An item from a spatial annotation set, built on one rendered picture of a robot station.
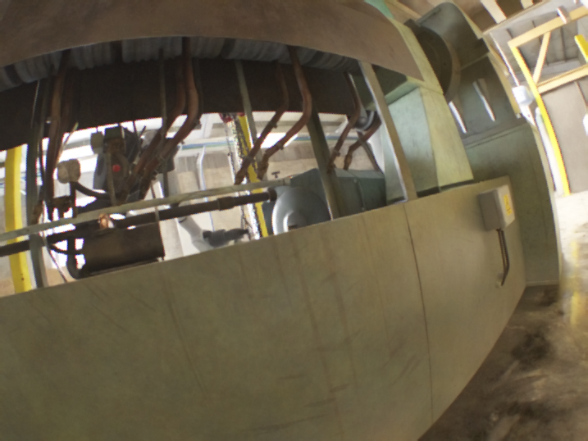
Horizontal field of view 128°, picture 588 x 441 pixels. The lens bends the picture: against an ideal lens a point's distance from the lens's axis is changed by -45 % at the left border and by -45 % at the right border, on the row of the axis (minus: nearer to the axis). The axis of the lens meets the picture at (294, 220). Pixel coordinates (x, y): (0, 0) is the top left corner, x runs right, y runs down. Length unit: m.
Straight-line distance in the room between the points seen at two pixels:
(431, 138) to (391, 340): 0.75
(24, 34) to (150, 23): 0.31
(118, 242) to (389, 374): 0.62
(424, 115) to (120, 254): 1.09
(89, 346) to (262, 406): 0.24
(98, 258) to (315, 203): 0.84
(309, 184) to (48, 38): 1.05
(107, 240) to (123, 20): 0.48
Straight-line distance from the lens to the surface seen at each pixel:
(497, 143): 1.52
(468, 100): 1.64
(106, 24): 0.65
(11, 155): 2.09
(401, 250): 0.53
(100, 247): 0.63
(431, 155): 1.01
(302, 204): 1.15
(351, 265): 0.43
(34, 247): 0.86
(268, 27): 0.71
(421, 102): 1.13
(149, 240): 0.62
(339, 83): 1.29
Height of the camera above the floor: 0.59
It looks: 2 degrees up
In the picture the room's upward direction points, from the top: 14 degrees counter-clockwise
